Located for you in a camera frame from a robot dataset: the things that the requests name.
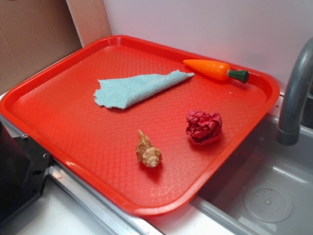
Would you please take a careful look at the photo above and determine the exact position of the grey sink faucet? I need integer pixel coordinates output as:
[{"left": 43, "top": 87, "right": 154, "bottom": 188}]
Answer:
[{"left": 276, "top": 39, "right": 313, "bottom": 145}]

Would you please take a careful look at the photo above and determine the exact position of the red crumpled fabric ball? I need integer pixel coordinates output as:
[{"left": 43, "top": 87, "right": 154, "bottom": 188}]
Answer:
[{"left": 186, "top": 111, "right": 223, "bottom": 145}]

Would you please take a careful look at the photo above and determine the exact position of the brown cardboard panel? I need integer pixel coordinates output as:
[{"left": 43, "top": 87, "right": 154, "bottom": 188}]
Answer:
[{"left": 0, "top": 0, "right": 111, "bottom": 94}]

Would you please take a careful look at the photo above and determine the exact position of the red plastic tray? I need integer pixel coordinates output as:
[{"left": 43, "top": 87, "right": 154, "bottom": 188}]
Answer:
[{"left": 0, "top": 36, "right": 280, "bottom": 217}]

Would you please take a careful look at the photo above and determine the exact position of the grey plastic sink basin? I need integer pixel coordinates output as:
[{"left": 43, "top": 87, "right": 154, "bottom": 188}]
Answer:
[{"left": 149, "top": 107, "right": 313, "bottom": 235}]

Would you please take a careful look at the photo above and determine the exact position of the light blue folded cloth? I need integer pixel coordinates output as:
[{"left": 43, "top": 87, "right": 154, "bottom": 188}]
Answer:
[{"left": 94, "top": 70, "right": 195, "bottom": 109}]

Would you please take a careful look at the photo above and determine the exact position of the brown spiral seashell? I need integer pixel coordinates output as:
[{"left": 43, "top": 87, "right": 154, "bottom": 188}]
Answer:
[{"left": 135, "top": 130, "right": 162, "bottom": 168}]

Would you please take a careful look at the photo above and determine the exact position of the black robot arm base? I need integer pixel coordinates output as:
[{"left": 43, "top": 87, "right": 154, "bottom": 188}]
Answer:
[{"left": 0, "top": 124, "right": 51, "bottom": 227}]

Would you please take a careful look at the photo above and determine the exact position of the orange toy carrot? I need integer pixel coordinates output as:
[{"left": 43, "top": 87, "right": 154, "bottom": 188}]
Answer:
[{"left": 183, "top": 59, "right": 249, "bottom": 84}]

